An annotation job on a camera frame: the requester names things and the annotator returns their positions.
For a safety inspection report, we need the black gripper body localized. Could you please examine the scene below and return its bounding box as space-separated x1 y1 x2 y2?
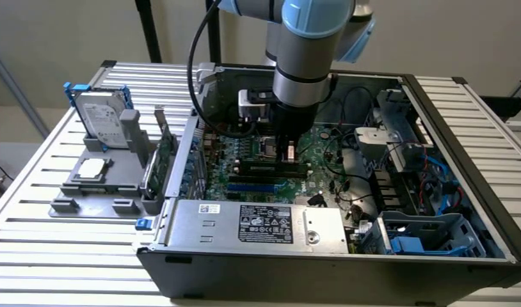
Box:
273 101 319 141

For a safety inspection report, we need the black RAM slot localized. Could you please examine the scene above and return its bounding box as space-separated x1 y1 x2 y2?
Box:
238 160 309 178

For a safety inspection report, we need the blue expansion slot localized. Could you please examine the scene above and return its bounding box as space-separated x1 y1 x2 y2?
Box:
226 182 287 194

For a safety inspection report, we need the CPU socket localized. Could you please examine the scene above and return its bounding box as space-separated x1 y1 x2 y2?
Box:
253 135 284 158

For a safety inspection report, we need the green motherboard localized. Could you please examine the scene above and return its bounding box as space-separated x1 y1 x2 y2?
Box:
198 122 373 210

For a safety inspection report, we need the black open PC case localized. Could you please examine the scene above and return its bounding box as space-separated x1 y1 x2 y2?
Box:
134 62 521 300

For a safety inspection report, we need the silver drive cage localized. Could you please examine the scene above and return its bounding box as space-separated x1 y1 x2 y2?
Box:
355 88 437 173

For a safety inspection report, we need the silver power supply unit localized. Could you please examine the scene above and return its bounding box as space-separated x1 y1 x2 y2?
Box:
160 198 352 255

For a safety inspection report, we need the green graphics card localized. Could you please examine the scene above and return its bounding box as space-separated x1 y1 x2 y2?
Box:
141 106 180 203

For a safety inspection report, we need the blue disk bay clip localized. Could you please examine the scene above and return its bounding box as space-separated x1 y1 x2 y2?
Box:
391 236 427 256

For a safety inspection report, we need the grey disk bay cage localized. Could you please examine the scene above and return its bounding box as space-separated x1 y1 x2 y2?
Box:
375 210 488 257

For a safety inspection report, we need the grey parts rack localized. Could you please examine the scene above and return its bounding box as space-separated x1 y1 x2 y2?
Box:
49 108 181 220

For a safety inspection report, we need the silver hard disk drive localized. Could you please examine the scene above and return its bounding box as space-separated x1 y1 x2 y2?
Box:
75 91 132 150

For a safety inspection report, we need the silver CPU chip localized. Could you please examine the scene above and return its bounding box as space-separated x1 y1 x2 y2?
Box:
79 159 108 178

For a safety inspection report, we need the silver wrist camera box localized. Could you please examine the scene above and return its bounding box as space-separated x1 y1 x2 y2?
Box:
237 89 277 123

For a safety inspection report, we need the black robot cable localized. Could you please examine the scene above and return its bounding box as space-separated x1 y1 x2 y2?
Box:
186 0 257 139

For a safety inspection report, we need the blue data wire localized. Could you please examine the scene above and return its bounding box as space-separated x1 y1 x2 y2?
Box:
413 152 470 218

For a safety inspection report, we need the blue disk carrier bracket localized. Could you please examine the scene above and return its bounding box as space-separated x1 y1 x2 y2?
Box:
63 82 137 111

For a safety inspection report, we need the black frame post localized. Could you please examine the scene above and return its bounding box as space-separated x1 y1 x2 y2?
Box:
134 0 165 64

